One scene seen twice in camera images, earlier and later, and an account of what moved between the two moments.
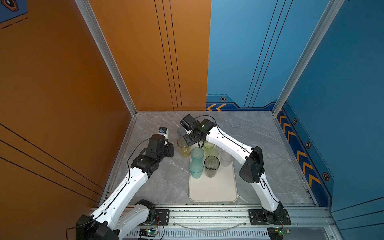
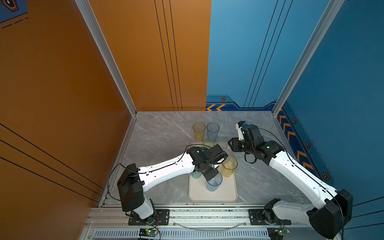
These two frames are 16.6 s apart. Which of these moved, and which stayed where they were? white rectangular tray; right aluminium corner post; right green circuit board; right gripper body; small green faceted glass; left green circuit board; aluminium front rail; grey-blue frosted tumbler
Moved: grey-blue frosted tumbler; right gripper body
Stayed: right aluminium corner post; aluminium front rail; right green circuit board; left green circuit board; white rectangular tray; small green faceted glass
